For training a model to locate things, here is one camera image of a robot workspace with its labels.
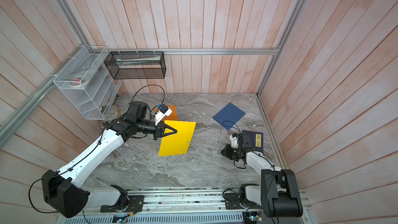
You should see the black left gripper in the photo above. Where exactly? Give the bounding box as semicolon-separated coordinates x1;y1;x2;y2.
136;119;177;141

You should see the orange paper document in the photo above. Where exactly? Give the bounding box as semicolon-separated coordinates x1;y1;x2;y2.
155;105;178;121

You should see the yellow paper document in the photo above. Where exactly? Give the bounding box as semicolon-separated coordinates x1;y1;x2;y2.
159;120;196;156

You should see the blue paper document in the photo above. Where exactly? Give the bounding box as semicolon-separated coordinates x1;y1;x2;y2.
212;103;246;130

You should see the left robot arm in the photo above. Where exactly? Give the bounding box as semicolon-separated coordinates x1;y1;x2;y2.
40;101;177;218

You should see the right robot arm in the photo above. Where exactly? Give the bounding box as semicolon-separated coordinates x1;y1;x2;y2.
220;133;304;218

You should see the dark navy book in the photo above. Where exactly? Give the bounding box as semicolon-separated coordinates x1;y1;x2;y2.
242;130;264;152

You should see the paper in black basket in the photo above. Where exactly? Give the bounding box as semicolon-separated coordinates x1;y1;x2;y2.
116;57;159;66

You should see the tape roll in shelf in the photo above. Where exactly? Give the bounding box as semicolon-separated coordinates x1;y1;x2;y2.
68;74;90;88

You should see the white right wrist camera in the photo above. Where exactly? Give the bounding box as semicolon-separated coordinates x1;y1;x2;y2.
229;133;239;149

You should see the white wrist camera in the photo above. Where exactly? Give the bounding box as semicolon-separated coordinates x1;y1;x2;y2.
154;104;173;125
229;133;239;149

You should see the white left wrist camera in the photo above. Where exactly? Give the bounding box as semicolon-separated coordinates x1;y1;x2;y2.
154;104;173;125

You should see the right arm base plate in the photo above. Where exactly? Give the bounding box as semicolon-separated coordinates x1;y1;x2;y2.
222;190;261;210

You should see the black wire mesh basket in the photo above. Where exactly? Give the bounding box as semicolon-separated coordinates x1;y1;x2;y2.
104;51;166;79

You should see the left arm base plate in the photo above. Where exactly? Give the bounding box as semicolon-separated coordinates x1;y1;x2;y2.
100;195;145;214

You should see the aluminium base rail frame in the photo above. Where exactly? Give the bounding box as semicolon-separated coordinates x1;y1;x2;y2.
51;187;317;224

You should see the white wire mesh shelf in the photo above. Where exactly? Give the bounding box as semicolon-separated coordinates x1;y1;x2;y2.
53;46;121;120

